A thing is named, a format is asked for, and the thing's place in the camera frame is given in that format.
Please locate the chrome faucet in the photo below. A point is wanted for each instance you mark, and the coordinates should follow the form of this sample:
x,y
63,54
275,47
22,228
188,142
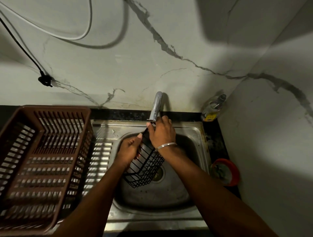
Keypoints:
x,y
156,105

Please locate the orange round container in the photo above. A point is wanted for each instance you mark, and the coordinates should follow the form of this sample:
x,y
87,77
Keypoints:
x,y
223,172

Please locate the brown plastic dish basket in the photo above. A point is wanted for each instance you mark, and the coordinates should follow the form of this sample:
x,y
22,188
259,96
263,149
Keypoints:
x,y
49,108

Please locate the person's right hand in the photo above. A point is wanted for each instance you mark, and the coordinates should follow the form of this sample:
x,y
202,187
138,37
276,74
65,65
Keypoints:
x,y
162,133

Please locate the person's left hand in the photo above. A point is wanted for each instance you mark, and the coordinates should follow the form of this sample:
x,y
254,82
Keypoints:
x,y
128,152

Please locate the person's left forearm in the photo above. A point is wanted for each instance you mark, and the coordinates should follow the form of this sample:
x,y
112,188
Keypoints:
x,y
93,207

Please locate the clear dish soap bottle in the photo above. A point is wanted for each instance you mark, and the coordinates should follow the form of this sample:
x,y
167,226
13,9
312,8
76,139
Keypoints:
x,y
212,107

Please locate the black wire rack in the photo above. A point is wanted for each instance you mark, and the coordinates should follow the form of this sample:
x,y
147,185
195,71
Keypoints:
x,y
144,133

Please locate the stainless steel sink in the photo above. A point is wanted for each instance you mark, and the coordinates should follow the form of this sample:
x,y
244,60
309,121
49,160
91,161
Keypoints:
x,y
151,197

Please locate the person's right forearm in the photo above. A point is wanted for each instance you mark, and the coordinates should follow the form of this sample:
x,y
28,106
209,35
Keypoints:
x,y
215,195

